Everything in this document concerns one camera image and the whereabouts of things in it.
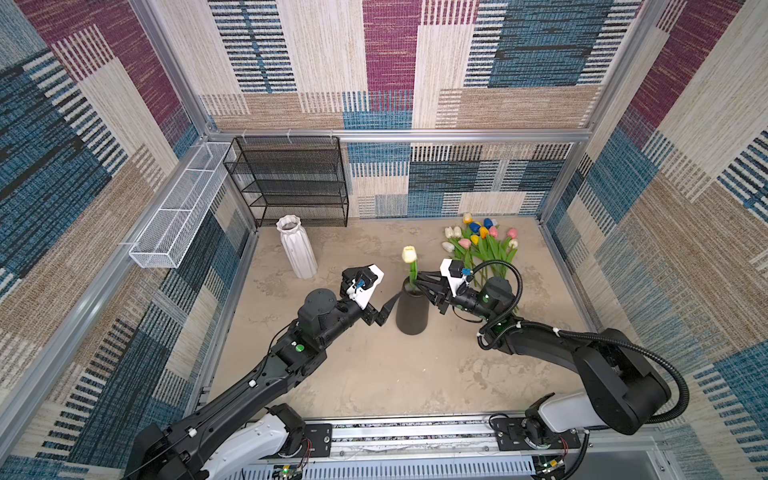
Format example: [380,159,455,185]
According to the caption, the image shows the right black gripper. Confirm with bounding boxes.
[413,271,494,322]

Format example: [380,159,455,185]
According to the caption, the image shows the black cylindrical vase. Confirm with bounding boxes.
[396,279,430,335]

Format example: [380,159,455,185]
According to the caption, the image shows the cream white tulip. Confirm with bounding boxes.
[402,245,420,295]

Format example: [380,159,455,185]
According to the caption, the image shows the orange yellow tulip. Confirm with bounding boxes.
[477,227,499,261]

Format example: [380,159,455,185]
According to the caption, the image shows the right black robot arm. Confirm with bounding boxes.
[414,271,690,449]

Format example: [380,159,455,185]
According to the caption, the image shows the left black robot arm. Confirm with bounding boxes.
[124,289,397,479]

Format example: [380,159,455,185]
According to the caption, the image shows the white ribbed ceramic vase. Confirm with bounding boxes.
[276,215,318,280]

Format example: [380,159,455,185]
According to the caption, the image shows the blue tulip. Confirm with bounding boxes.
[468,218,495,234]

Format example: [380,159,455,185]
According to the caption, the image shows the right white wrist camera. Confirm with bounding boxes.
[439,259,473,297]

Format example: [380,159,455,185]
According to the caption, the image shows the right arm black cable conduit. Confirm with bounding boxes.
[467,259,691,425]

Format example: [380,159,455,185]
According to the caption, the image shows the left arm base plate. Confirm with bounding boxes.
[268,423,333,459]

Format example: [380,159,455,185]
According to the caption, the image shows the aluminium rail with cable duct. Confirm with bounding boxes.
[225,414,683,479]

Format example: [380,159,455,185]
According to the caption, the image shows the black wire shelf rack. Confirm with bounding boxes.
[223,136,349,227]

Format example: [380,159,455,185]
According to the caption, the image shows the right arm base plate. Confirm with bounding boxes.
[488,415,582,451]

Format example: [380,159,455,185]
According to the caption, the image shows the white wire mesh basket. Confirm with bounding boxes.
[129,142,229,269]

